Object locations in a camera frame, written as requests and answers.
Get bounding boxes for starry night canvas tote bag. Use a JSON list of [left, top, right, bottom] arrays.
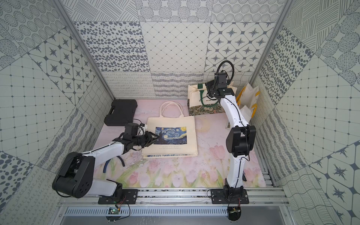
[[142, 101, 198, 158]]

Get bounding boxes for green handled floral tote bag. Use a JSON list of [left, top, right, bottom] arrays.
[[187, 83, 225, 116]]

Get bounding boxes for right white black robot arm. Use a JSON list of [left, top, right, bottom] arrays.
[[206, 72, 257, 198]]

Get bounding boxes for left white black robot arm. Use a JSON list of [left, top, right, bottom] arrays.
[[52, 123, 159, 203]]

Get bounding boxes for black plastic tool case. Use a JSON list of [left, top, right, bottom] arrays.
[[104, 99, 137, 126]]

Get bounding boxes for left small circuit board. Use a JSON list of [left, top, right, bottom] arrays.
[[107, 207, 121, 217]]

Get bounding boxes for small circuit board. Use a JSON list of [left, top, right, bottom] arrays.
[[107, 207, 121, 217], [227, 206, 242, 221]]

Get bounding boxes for right small circuit board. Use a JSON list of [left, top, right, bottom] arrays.
[[227, 206, 242, 221]]

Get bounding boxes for yellow handled illustrated tote bag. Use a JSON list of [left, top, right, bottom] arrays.
[[236, 83, 261, 122]]

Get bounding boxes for blue handled pliers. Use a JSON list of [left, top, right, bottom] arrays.
[[103, 156, 125, 173]]

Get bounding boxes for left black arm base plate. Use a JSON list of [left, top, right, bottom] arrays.
[[98, 189, 139, 205]]

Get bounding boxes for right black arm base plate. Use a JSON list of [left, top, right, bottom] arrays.
[[210, 188, 249, 204]]

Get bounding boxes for aluminium rail frame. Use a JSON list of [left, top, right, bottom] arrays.
[[57, 187, 290, 207]]

